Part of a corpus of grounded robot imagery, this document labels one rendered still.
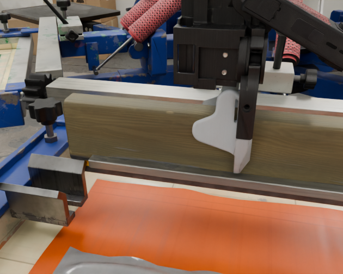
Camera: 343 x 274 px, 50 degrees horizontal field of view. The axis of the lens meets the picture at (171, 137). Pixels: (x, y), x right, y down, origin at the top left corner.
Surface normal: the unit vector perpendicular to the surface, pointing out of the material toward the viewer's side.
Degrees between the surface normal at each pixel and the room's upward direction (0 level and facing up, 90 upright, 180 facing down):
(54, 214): 90
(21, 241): 0
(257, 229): 0
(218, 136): 85
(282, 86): 90
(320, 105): 0
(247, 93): 78
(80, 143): 90
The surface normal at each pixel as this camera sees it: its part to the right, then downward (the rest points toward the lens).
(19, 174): 0.00, -0.88
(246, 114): -0.22, 0.63
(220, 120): -0.23, 0.38
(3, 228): 0.97, 0.11
